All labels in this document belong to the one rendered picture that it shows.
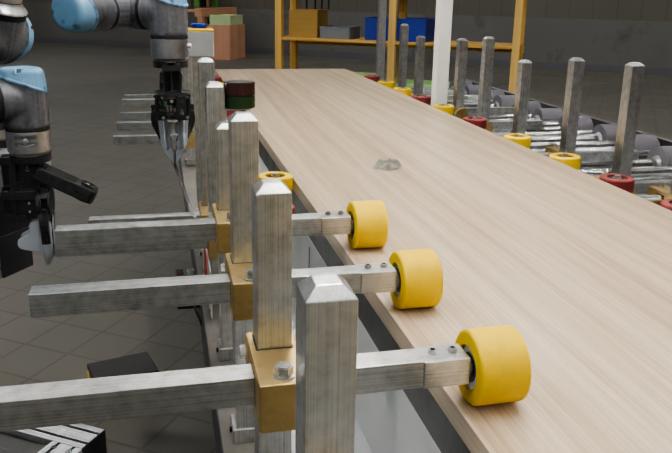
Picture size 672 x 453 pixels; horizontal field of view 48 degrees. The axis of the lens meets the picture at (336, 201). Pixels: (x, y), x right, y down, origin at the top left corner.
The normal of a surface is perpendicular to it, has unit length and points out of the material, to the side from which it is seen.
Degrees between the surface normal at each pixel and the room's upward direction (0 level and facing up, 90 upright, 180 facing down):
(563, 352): 0
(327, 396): 90
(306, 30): 90
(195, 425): 0
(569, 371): 0
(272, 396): 90
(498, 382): 89
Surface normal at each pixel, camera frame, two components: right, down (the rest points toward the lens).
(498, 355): 0.18, -0.41
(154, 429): 0.02, -0.96
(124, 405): 0.22, 0.27
